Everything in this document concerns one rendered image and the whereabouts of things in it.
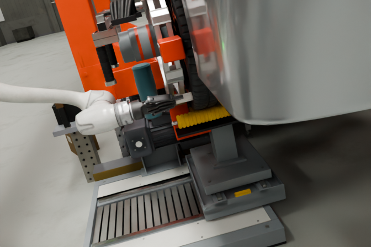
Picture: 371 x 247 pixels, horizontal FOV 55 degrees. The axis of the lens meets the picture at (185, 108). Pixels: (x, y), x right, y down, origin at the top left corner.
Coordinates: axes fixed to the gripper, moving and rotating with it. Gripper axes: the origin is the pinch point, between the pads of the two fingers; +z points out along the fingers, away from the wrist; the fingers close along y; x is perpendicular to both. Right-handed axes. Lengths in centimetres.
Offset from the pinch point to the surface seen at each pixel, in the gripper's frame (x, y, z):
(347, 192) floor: -45, -46, 64
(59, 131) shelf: 27, -54, -65
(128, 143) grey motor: 9, -52, -30
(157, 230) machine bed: -39, -41, -24
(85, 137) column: 32, -80, -58
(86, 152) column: 24, -85, -60
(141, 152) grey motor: 4, -57, -25
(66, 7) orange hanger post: 75, -16, -43
